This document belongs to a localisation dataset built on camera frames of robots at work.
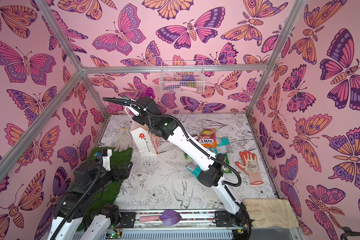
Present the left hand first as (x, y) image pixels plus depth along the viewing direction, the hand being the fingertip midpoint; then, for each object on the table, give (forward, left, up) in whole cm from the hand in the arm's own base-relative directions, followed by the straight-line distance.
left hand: (125, 162), depth 69 cm
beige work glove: (-17, -71, -23) cm, 77 cm away
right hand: (+22, -6, +18) cm, 30 cm away
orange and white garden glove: (+8, -67, -21) cm, 71 cm away
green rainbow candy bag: (+14, -29, -21) cm, 38 cm away
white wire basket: (+54, -26, +11) cm, 61 cm away
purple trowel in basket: (+48, -30, +10) cm, 58 cm away
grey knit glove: (+28, +16, -23) cm, 40 cm away
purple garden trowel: (-19, -19, -22) cm, 35 cm away
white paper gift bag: (+18, -5, -12) cm, 22 cm away
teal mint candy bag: (+21, -53, -20) cm, 60 cm away
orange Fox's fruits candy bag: (+27, -43, -18) cm, 54 cm away
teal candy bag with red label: (+6, -33, -19) cm, 39 cm away
